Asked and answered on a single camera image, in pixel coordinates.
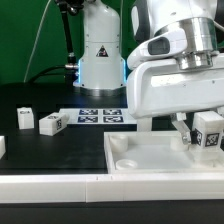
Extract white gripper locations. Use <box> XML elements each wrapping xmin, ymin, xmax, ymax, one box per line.
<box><xmin>127</xmin><ymin>58</ymin><xmax>224</xmax><ymax>145</ymax></box>

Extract white square tabletop part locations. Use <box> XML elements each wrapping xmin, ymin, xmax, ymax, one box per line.
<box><xmin>104</xmin><ymin>131</ymin><xmax>224</xmax><ymax>174</ymax></box>

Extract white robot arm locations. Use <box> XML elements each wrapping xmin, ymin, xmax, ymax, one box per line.
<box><xmin>74</xmin><ymin>0</ymin><xmax>224</xmax><ymax>144</ymax></box>

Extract white fiducial marker sheet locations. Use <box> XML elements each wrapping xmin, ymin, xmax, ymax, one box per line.
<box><xmin>59</xmin><ymin>108</ymin><xmax>136</xmax><ymax>125</ymax></box>

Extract white front obstacle wall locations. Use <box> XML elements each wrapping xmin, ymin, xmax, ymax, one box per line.
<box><xmin>0</xmin><ymin>173</ymin><xmax>224</xmax><ymax>203</ymax></box>

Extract white obstacle wall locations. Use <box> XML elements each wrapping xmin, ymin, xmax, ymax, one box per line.
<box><xmin>0</xmin><ymin>173</ymin><xmax>224</xmax><ymax>203</ymax></box>
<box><xmin>0</xmin><ymin>136</ymin><xmax>6</xmax><ymax>159</ymax></box>

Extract black cable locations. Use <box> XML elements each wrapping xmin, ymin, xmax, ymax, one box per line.
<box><xmin>27</xmin><ymin>65</ymin><xmax>80</xmax><ymax>84</ymax></box>

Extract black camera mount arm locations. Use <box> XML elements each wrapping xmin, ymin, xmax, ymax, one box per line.
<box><xmin>54</xmin><ymin>0</ymin><xmax>84</xmax><ymax>64</ymax></box>

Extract white thin cable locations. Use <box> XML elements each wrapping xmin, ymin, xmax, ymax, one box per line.
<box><xmin>23</xmin><ymin>0</ymin><xmax>53</xmax><ymax>84</ymax></box>

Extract white left obstacle wall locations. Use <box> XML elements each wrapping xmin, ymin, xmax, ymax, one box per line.
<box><xmin>0</xmin><ymin>136</ymin><xmax>6</xmax><ymax>159</ymax></box>

